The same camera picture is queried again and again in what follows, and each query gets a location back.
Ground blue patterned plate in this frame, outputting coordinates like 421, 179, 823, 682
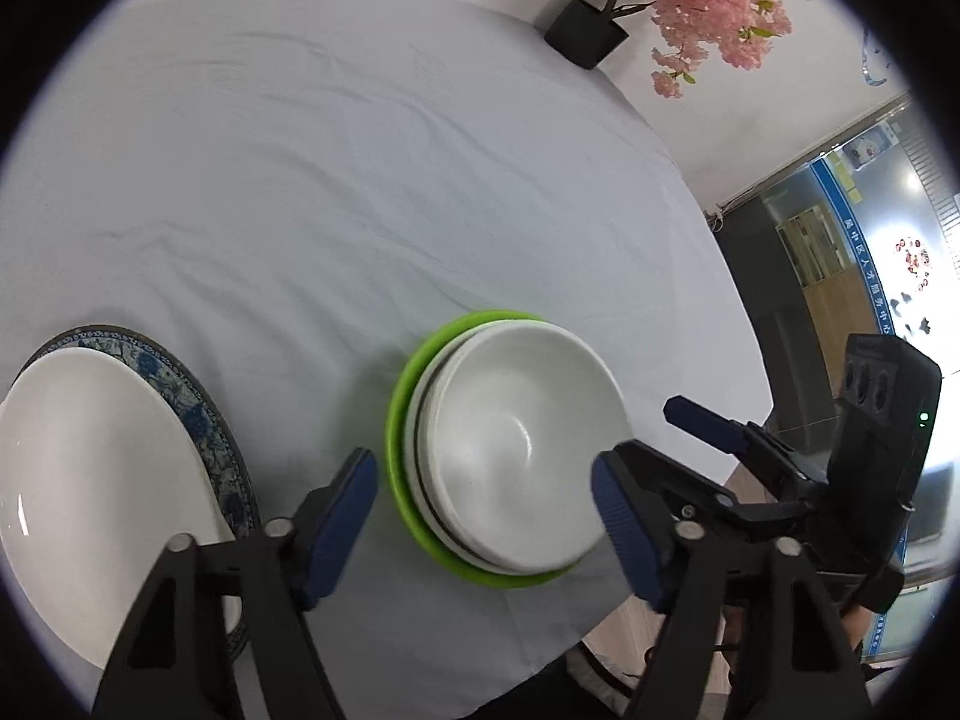
19, 325, 262, 661

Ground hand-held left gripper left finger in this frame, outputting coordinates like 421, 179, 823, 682
90, 448, 380, 720

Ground white scalloped plate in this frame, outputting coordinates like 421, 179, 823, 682
0, 349, 245, 672

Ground person's dark clothing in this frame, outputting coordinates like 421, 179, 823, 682
480, 652, 638, 720

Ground green plastic bowl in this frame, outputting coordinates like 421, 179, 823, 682
385, 309, 578, 590

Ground large white bowl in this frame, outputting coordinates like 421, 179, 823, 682
403, 319, 601, 578

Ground glass door with blue stripe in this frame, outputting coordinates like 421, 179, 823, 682
705, 90, 960, 672

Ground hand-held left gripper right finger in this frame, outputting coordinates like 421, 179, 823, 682
591, 441, 875, 720

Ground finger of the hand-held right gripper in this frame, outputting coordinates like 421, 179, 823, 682
652, 457, 826, 541
664, 395, 826, 500

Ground black square plant pot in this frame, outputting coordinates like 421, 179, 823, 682
544, 0, 629, 70

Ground grey tablecloth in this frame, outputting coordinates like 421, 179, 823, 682
0, 0, 773, 717

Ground small white bowl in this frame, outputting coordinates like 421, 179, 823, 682
420, 321, 635, 572

